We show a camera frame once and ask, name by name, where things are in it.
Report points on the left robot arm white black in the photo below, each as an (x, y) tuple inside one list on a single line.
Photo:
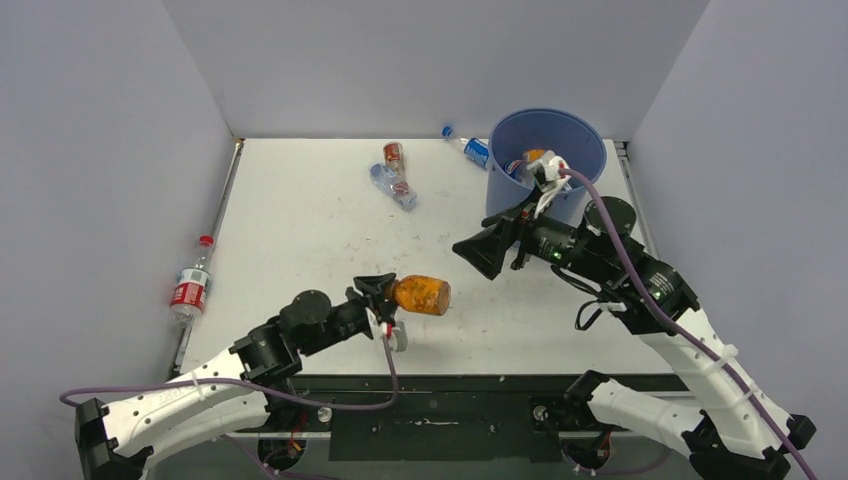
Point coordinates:
[(241, 387)]

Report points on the crushed clear bottle blue cap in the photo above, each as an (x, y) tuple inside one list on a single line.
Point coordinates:
[(393, 186)]

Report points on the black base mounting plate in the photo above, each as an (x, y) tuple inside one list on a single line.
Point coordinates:
[(446, 418)]

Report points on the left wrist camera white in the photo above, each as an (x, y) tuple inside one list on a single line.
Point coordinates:
[(394, 334)]

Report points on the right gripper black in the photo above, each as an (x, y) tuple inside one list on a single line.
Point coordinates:
[(483, 249)]

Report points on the red cap red label bottle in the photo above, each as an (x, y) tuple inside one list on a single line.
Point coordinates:
[(189, 295)]

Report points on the pepsi bottle blue label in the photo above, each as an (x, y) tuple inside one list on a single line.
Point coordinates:
[(516, 169)]

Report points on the orange juice bottle gold cap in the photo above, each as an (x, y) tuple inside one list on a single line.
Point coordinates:
[(421, 294)]

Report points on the blue plastic bin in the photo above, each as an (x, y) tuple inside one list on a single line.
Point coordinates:
[(529, 147)]

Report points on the red label small bottle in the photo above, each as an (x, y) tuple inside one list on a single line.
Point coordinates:
[(394, 159)]

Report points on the far blue label bottle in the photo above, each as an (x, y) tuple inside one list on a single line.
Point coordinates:
[(472, 149)]

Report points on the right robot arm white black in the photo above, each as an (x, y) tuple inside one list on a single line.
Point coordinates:
[(734, 431)]

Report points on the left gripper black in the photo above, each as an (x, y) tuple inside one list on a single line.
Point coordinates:
[(375, 287)]

